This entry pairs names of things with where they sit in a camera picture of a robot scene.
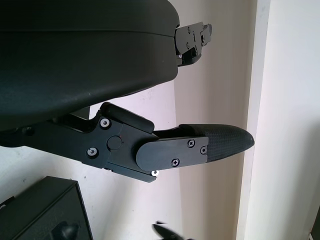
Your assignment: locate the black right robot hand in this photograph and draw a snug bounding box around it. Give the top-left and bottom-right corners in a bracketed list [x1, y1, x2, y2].
[151, 220, 187, 240]

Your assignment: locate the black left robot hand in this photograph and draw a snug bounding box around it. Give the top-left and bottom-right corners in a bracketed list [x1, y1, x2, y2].
[0, 0, 256, 183]

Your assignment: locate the black box base with insert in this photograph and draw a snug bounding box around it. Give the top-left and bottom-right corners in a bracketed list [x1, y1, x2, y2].
[0, 175, 95, 240]

